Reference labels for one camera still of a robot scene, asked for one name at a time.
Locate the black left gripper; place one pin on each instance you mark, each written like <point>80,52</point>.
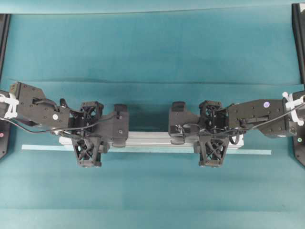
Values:
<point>87,143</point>

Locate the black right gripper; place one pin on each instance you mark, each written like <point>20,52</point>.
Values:
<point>213,139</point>

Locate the silver aluminium extrusion rail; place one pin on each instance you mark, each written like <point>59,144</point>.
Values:
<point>156,139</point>

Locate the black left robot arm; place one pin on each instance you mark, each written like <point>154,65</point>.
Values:
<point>28,105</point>

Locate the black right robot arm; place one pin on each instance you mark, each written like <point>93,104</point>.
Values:
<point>274,118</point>

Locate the light blue tape strip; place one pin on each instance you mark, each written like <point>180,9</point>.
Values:
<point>168,150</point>

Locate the teal table cloth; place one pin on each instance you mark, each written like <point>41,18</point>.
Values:
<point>147,54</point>

